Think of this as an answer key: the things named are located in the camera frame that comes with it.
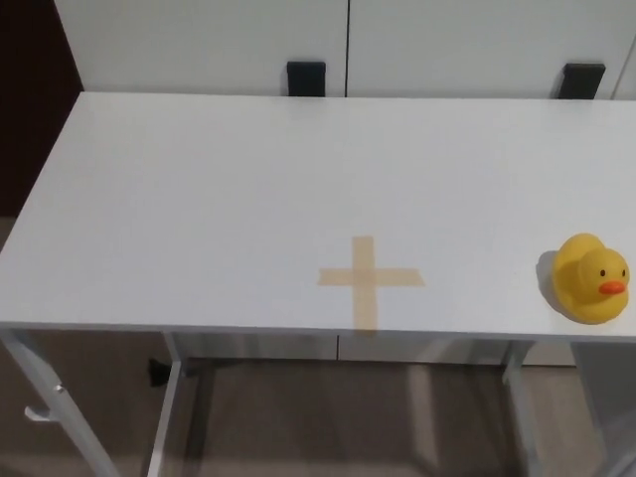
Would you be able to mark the white desk leg with hook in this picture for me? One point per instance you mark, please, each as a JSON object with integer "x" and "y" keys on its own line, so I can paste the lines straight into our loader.
{"x": 54, "y": 402}

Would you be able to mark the grey blurred desk leg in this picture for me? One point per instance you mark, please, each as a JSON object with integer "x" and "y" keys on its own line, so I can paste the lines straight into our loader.
{"x": 596, "y": 387}

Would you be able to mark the black cabinet bracket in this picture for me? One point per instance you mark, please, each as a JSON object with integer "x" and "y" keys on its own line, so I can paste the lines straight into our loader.
{"x": 305, "y": 79}
{"x": 582, "y": 82}

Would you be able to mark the small black floor object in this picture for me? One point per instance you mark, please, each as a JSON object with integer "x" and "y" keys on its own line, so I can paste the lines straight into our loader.
{"x": 158, "y": 372}

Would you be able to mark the white cabinet door panel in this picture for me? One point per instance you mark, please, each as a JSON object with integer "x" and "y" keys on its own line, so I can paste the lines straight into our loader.
{"x": 472, "y": 45}
{"x": 199, "y": 45}

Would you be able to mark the short beige tape strip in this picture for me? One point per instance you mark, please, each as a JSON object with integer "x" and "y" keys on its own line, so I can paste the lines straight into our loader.
{"x": 397, "y": 277}

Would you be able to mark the white slanted desk leg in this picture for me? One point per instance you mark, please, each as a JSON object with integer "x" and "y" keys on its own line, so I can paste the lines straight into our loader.
{"x": 522, "y": 407}
{"x": 166, "y": 412}

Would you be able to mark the white metal hook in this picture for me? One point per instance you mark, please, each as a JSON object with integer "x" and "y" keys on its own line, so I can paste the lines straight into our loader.
{"x": 36, "y": 415}

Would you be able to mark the yellow rubber duck toy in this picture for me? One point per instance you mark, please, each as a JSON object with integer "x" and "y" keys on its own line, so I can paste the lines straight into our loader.
{"x": 576, "y": 278}

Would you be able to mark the long beige tape strip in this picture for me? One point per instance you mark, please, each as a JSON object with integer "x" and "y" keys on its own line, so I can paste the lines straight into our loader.
{"x": 365, "y": 308}

